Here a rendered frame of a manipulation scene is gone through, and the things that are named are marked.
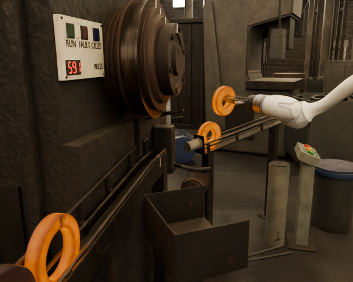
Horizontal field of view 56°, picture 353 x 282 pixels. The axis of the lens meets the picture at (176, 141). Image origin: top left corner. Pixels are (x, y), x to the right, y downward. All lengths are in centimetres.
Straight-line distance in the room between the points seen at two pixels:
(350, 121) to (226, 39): 162
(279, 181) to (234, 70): 223
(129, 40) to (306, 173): 132
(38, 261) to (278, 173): 151
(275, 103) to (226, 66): 257
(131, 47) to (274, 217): 137
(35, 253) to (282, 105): 113
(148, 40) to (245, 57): 283
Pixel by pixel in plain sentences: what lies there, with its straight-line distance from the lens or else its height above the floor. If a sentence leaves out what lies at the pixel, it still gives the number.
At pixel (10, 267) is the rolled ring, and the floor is 74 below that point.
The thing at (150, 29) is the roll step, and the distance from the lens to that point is 126.
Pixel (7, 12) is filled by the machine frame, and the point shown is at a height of 124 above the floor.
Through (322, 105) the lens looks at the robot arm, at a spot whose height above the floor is 91.
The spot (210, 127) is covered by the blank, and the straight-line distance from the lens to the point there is 186.
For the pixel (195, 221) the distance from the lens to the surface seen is 111.
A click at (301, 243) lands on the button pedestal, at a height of 3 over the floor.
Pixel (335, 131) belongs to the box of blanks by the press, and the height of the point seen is 46.
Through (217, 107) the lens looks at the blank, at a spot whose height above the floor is 88.
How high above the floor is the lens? 111
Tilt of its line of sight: 14 degrees down
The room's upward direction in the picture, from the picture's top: straight up
